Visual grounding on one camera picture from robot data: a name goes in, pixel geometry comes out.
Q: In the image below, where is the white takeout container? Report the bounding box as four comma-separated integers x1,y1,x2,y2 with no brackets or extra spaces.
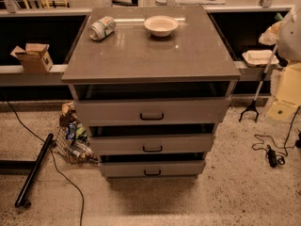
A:
242,50,272,67

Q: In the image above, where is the black floor cable left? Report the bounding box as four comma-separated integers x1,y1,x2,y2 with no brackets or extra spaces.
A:
0,88,86,226

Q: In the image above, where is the wire basket with trash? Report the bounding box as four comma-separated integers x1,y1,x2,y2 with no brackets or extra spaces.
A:
53,102,97,164

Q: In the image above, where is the black metal tube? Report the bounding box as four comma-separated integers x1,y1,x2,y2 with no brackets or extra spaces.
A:
14,134,54,208

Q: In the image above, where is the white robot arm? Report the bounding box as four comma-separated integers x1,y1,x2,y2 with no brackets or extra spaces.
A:
259,3,301,62

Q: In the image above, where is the crushed green soda can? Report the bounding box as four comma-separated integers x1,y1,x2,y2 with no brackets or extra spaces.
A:
89,16,116,40

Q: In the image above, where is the grey drawer cabinet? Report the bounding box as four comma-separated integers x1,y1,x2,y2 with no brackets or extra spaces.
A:
61,6,242,185

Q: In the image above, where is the open cardboard box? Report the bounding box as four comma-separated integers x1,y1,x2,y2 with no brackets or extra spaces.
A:
10,43,53,73

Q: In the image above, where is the white paper bowl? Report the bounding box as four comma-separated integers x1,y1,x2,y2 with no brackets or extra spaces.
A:
144,16,179,38

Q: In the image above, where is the reacher grabber tool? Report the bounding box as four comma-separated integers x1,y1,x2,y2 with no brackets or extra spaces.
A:
239,44,278,121

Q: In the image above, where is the grey drawer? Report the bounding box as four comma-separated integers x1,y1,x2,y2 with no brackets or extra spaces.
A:
89,134,214,155
99,160,206,178
74,98,230,126

